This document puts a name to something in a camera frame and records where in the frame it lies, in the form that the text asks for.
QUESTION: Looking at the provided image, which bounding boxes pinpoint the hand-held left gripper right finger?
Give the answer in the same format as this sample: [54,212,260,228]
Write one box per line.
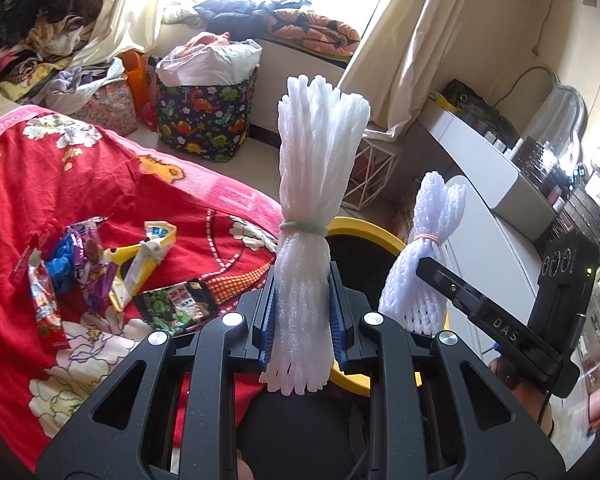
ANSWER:
[330,262,566,480]

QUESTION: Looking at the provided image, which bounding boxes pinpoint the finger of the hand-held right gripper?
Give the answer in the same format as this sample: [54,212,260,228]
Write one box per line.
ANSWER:
[416,256,536,361]

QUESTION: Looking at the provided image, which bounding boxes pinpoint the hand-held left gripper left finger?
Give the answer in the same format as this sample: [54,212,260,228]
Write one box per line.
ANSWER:
[35,262,281,480]

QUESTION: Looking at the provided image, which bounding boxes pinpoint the small white foam net bundle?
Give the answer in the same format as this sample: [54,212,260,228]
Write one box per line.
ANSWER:
[378,171,467,336]

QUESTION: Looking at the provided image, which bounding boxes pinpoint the green black snack packet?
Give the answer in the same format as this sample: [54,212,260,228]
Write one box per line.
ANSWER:
[132,280,216,336]

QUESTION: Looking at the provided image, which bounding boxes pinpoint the black bin with yellow rim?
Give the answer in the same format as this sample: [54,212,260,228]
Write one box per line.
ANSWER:
[325,217,451,396]

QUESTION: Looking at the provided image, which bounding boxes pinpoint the yellow white snack wrapper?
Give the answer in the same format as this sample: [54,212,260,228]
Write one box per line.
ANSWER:
[102,221,178,311]

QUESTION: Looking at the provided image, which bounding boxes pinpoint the large white foam net bundle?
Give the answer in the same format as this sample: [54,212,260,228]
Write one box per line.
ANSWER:
[260,75,371,396]

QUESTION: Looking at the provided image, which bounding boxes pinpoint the purple brown snack wrapper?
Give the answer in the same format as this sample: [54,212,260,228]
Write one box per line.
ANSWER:
[65,217,118,313]

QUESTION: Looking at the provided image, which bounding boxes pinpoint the blue plastic bag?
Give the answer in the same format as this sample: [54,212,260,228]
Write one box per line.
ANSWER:
[45,235,81,293]

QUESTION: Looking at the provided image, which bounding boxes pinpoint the red candy wrapper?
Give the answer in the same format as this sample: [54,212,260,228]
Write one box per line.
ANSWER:
[11,240,72,351]

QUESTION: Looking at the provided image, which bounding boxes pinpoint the person's right forearm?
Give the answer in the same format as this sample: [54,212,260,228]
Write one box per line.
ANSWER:
[510,382,556,441]

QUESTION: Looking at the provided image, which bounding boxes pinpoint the person's right hand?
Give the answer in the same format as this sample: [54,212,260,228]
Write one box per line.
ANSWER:
[487,357,525,392]

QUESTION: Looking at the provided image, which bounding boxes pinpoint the cosmetics organizer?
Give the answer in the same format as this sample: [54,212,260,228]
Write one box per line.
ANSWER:
[555,160,600,261]

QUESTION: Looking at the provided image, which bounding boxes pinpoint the brown paper bag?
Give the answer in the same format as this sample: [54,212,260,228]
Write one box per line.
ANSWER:
[394,199,422,242]

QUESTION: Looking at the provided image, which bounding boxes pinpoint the person's dark trouser leg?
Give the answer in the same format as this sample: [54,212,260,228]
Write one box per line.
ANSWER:
[237,390,356,480]

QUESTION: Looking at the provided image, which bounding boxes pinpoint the white vanity desk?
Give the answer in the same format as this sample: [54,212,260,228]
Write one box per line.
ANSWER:
[420,97,581,241]

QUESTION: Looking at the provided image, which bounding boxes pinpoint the vanity mirror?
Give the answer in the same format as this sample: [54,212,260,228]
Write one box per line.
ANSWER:
[510,65,588,196]

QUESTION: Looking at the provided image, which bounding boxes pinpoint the black patterned storage box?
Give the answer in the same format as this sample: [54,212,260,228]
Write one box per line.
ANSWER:
[440,79,521,141]

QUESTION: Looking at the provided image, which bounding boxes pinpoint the red floral blanket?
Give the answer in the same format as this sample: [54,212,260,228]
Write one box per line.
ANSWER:
[0,105,286,471]

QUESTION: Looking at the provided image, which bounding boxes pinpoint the dinosaur print storage bag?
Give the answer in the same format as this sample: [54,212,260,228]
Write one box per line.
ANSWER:
[155,67,258,163]

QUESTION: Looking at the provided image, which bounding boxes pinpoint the white plastic bag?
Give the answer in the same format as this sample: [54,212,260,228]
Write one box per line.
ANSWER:
[156,39,263,87]

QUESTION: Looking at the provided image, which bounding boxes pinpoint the pink floral fabric bag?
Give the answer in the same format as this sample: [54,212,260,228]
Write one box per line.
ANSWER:
[72,77,138,136]

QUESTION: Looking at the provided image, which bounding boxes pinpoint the cream curtain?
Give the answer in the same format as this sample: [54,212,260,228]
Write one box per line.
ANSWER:
[340,0,566,141]
[72,0,181,68]

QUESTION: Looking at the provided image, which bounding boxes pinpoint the orange bag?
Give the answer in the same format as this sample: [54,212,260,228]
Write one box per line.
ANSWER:
[117,50,151,118]

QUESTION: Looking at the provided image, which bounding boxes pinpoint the orange cloth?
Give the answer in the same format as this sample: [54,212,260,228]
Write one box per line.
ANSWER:
[187,31,231,48]

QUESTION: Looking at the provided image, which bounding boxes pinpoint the orange black quilt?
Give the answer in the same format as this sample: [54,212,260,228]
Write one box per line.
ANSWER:
[267,7,361,58]

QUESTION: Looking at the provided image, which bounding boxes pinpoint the dark blue jacket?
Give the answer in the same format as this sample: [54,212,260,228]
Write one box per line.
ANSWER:
[195,0,306,41]

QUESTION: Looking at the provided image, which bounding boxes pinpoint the pile of clothes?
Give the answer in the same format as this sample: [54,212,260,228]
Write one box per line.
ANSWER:
[0,0,126,116]

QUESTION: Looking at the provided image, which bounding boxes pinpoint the white wire stool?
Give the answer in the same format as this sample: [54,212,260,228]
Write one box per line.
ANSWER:
[340,130,401,211]

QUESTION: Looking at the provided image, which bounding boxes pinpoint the grey cable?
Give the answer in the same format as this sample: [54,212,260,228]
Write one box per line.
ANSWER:
[495,62,556,106]

